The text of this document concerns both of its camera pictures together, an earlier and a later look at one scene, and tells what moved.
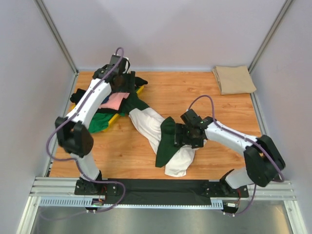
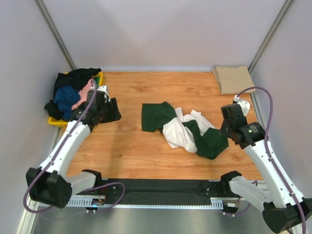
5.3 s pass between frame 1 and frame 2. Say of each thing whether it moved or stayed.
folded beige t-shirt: stayed
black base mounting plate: stayed
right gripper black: moved
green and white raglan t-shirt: moved
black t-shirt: moved
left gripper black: moved
